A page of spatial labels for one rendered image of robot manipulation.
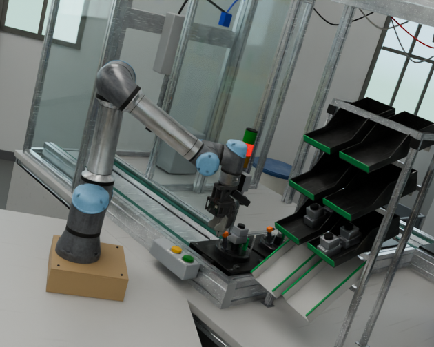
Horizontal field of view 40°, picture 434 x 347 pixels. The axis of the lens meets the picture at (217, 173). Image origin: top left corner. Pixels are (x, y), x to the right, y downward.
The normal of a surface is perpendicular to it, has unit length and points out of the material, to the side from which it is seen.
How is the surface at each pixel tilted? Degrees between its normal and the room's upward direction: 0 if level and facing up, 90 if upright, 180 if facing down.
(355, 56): 90
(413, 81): 90
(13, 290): 0
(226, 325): 0
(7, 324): 0
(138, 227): 90
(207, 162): 89
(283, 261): 45
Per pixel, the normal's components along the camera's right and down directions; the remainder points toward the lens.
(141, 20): 0.65, 0.39
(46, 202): -0.71, 0.00
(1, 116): 0.22, 0.34
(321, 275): -0.39, -0.69
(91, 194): 0.28, -0.88
